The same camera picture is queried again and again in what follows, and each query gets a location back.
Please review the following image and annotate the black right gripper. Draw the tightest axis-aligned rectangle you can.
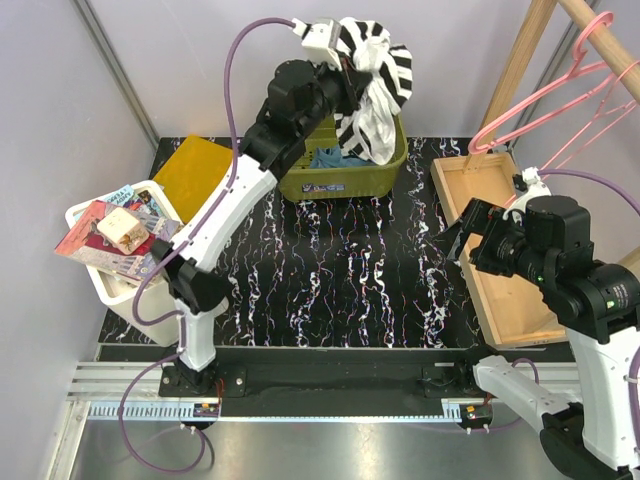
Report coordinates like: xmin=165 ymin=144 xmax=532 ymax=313
xmin=429 ymin=195 xmax=552 ymax=284

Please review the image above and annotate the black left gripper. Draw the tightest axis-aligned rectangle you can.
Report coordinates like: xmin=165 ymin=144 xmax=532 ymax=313
xmin=296 ymin=50 xmax=370 ymax=137

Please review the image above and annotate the black white striped tank top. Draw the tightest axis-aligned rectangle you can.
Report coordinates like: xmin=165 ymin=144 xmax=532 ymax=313
xmin=334 ymin=17 xmax=413 ymax=165

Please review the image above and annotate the blue tank top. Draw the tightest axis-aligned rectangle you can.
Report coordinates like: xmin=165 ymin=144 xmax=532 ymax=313
xmin=310 ymin=146 xmax=373 ymax=169

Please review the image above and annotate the thin pink wire hanger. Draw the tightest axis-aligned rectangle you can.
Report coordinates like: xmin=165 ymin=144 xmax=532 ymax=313
xmin=502 ymin=62 xmax=640 ymax=209

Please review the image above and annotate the thick pink plastic hanger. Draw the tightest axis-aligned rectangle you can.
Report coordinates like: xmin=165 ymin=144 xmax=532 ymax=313
xmin=468 ymin=11 xmax=615 ymax=155

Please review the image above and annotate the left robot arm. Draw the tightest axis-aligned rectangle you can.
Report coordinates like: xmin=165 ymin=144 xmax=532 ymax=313
xmin=151 ymin=60 xmax=373 ymax=396

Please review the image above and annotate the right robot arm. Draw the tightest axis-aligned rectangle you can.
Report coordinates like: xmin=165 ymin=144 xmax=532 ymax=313
xmin=441 ymin=195 xmax=639 ymax=479

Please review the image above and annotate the wooden clothes rack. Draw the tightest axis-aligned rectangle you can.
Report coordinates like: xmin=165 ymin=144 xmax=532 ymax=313
xmin=431 ymin=1 xmax=639 ymax=348

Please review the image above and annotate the olive green plastic basket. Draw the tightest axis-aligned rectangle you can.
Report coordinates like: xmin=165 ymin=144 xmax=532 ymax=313
xmin=278 ymin=115 xmax=408 ymax=202

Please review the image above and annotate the yellow translucent folder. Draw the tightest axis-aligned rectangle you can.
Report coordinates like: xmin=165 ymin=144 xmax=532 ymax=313
xmin=151 ymin=135 xmax=232 ymax=224

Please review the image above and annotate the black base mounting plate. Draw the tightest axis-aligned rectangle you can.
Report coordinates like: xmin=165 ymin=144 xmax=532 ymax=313
xmin=94 ymin=344 xmax=536 ymax=419

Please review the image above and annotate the small cream cube box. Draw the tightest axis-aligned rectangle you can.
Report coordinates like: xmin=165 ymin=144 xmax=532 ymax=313
xmin=97 ymin=207 xmax=149 ymax=255

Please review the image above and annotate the white storage box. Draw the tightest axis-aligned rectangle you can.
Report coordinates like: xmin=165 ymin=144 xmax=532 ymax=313
xmin=86 ymin=180 xmax=180 ymax=346

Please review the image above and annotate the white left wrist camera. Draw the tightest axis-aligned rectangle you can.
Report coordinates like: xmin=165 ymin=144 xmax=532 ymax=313
xmin=292 ymin=18 xmax=342 ymax=71

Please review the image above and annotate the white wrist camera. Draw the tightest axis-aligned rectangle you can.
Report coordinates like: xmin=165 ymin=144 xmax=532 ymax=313
xmin=502 ymin=167 xmax=551 ymax=223
xmin=292 ymin=18 xmax=342 ymax=71

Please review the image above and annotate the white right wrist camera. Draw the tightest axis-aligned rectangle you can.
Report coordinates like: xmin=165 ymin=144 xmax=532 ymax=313
xmin=502 ymin=167 xmax=551 ymax=223

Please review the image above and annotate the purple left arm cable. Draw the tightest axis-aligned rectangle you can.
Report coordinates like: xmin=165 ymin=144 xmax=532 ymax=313
xmin=117 ymin=17 xmax=311 ymax=474

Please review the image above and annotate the aluminium rail frame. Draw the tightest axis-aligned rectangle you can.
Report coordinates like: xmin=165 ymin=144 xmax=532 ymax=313
xmin=47 ymin=345 xmax=559 ymax=479

